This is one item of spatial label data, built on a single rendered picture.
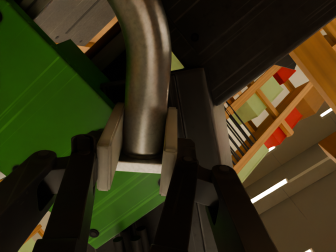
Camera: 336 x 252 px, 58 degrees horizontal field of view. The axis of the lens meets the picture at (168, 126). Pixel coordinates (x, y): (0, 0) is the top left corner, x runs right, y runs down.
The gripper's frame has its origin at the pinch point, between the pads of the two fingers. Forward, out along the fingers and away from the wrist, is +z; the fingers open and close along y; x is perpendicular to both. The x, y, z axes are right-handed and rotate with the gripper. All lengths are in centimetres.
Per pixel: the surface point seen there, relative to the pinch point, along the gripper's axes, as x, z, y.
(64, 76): 2.7, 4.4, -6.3
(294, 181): -363, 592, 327
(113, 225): -10.9, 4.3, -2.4
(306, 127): -301, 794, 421
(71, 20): 2, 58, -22
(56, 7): 5, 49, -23
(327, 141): -19, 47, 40
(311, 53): -3, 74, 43
